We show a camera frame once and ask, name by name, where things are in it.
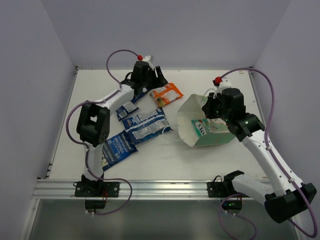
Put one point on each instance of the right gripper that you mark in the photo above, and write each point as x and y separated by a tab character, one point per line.
207	107

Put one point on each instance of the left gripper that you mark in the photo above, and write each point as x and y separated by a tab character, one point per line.
155	78

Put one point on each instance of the orange white snack bag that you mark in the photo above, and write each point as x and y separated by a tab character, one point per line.
165	95

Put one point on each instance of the green candy bag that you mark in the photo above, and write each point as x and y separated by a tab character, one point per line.
201	126

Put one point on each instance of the green paper bag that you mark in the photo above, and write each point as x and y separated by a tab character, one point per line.
192	109

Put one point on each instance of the blue snack bag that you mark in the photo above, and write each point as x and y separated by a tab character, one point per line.
116	149
129	107
146	125

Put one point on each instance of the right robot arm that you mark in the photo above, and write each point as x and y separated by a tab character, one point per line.
287	195

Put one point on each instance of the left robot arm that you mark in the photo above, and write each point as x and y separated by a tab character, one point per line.
93	124

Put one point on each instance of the right black control box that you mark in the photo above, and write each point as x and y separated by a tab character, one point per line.
232	205

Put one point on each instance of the black control box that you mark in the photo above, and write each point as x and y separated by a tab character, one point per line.
232	205
94	205

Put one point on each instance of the left black control box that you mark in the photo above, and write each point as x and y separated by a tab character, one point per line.
94	205

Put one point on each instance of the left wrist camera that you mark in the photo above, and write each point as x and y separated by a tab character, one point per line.
148	59

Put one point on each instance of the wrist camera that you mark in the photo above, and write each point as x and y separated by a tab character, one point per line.
148	59
220	84

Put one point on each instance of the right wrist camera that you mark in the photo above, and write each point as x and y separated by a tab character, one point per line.
220	84

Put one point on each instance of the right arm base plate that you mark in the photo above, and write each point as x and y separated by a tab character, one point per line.
220	189

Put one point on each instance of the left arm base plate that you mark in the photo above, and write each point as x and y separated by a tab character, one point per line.
100	191

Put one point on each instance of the aluminium rail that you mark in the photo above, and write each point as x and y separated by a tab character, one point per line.
64	189

